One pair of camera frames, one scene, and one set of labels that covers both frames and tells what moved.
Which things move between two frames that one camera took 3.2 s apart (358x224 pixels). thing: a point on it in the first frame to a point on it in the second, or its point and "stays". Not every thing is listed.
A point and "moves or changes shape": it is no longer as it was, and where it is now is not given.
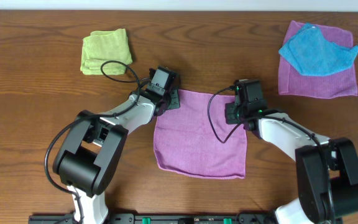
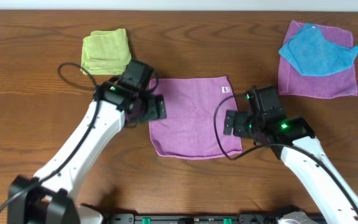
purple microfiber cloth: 185,142 moves or changes shape
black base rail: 156,219 stays
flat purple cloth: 292,81 stays
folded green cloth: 104,45 stays
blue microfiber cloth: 313,56 stays
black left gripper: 173,99 to 155,109
